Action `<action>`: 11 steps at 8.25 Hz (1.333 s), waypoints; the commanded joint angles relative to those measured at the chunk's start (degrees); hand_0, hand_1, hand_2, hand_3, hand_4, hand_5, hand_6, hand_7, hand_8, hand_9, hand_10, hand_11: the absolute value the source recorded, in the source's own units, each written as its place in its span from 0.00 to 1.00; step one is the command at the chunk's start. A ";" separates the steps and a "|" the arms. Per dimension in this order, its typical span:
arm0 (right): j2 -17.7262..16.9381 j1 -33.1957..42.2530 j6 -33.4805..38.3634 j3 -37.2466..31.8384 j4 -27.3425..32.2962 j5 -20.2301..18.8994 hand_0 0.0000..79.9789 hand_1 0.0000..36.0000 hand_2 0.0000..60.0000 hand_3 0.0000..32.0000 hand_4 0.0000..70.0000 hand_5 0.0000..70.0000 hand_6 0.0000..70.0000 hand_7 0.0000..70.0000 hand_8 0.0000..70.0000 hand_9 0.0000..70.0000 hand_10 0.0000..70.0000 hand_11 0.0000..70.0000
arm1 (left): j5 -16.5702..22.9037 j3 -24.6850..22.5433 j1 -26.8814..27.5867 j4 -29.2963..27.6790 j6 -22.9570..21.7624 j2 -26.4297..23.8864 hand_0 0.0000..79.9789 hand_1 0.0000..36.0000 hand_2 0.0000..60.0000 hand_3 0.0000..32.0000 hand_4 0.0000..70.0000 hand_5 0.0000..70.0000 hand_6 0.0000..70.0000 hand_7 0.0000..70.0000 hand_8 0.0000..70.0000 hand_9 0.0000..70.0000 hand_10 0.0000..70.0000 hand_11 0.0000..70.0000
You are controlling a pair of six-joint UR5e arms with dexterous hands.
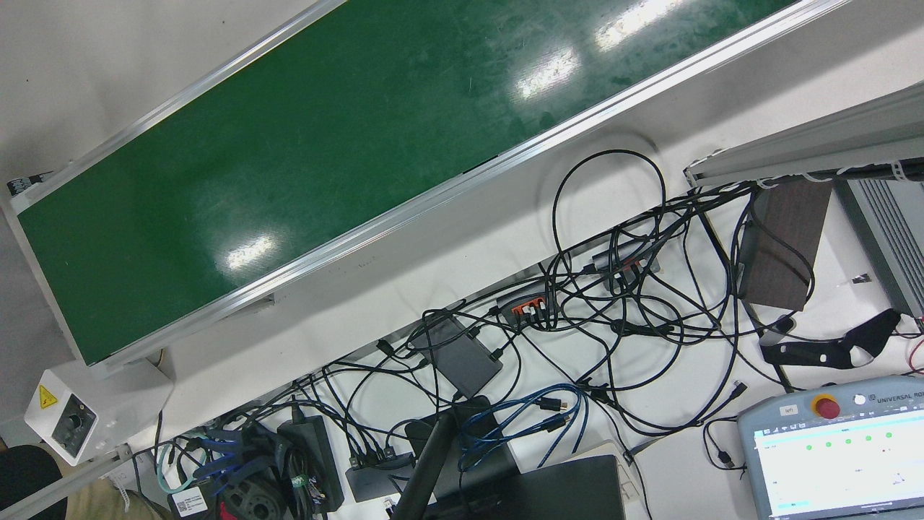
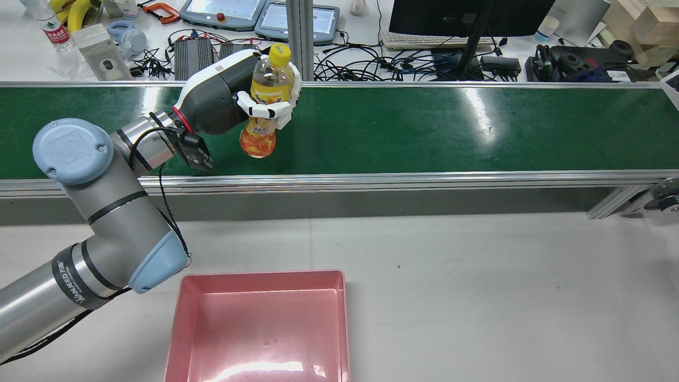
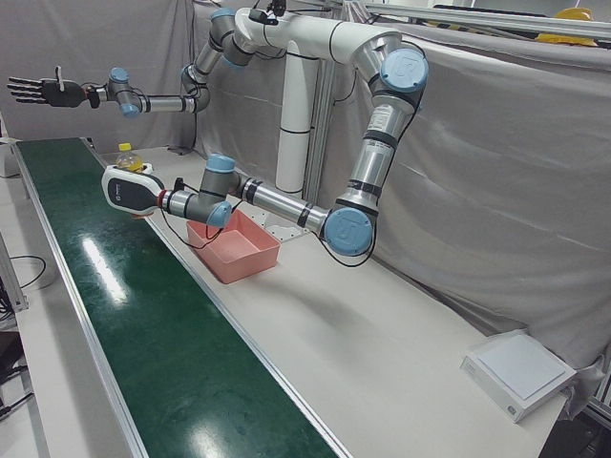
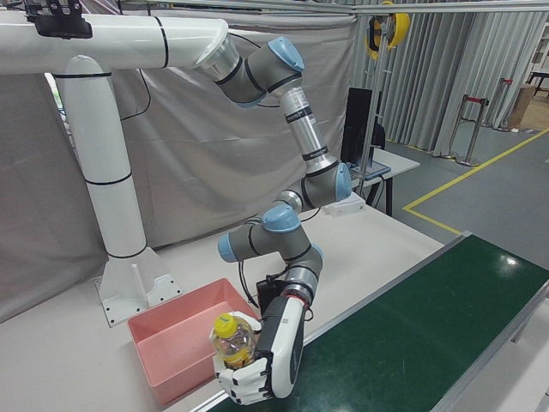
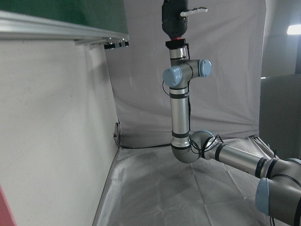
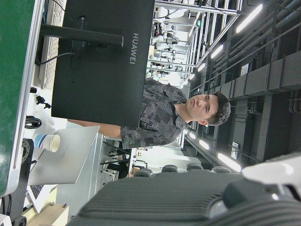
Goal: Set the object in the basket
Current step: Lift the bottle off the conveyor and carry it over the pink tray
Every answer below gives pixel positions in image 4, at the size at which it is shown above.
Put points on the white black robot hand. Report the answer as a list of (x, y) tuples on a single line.
[(281, 343)]

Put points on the yellow cap drink bottle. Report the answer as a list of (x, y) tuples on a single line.
[(233, 341)]

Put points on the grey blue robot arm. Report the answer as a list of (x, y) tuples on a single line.
[(309, 137)]

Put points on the pink plastic basket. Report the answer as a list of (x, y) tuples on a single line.
[(171, 343)]

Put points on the green conveyor belt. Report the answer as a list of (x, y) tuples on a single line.
[(429, 322)]

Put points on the white plastic box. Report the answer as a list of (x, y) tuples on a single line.
[(347, 207)]

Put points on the grey laptop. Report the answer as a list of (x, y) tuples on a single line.
[(378, 170)]

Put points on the grey cloth backdrop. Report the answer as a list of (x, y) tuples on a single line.
[(193, 163)]

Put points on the white side table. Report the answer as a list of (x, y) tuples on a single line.
[(399, 161)]

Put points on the black computer monitor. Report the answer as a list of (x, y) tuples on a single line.
[(356, 124)]

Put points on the grey strip curtain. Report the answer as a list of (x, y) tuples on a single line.
[(429, 86)]

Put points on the brown cardboard box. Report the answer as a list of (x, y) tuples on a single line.
[(521, 105)]

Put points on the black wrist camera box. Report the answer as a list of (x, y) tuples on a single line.
[(268, 296)]

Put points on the white tubular robot mount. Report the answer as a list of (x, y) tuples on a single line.
[(107, 150)]

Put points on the silver stanchion post pair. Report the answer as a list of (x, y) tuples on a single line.
[(469, 129)]

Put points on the aluminium cell frame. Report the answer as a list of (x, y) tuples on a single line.
[(300, 5)]

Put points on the black overhead camera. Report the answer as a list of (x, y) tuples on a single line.
[(58, 19)]

